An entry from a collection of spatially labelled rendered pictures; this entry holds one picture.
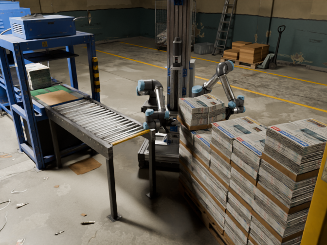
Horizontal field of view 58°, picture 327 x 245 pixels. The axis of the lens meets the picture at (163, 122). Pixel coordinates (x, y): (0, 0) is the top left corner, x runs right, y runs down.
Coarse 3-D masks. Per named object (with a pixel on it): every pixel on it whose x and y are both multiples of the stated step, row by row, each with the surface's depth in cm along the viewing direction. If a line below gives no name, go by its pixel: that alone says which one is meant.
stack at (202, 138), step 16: (208, 128) 285; (192, 144) 278; (208, 144) 255; (192, 160) 285; (208, 160) 255; (224, 160) 232; (192, 176) 293; (208, 176) 259; (224, 176) 235; (240, 176) 215; (192, 192) 297; (224, 192) 238; (240, 192) 218; (192, 208) 303; (208, 208) 271; (240, 208) 221; (208, 224) 275; (224, 224) 247; (240, 224) 225; (224, 240) 251; (240, 240) 228
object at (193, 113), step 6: (180, 102) 289; (186, 102) 281; (192, 102) 282; (198, 102) 285; (180, 108) 291; (186, 108) 278; (192, 108) 268; (198, 108) 270; (204, 108) 273; (180, 114) 292; (186, 114) 280; (192, 114) 271; (198, 114) 273; (204, 114) 276; (186, 120) 281; (192, 120) 273; (198, 120) 276; (204, 120) 279
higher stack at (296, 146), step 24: (312, 120) 189; (288, 144) 167; (312, 144) 159; (264, 168) 188; (288, 168) 170; (312, 168) 167; (288, 192) 172; (312, 192) 177; (264, 216) 196; (288, 216) 177; (264, 240) 200
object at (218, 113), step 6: (204, 96) 296; (210, 96) 294; (210, 102) 283; (216, 102) 281; (222, 102) 280; (216, 108) 278; (222, 108) 281; (216, 114) 281; (222, 114) 285; (216, 120) 284
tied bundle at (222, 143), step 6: (216, 132) 236; (216, 138) 238; (222, 138) 229; (228, 138) 221; (216, 144) 239; (222, 144) 231; (228, 144) 223; (222, 150) 231; (228, 150) 224; (228, 156) 225
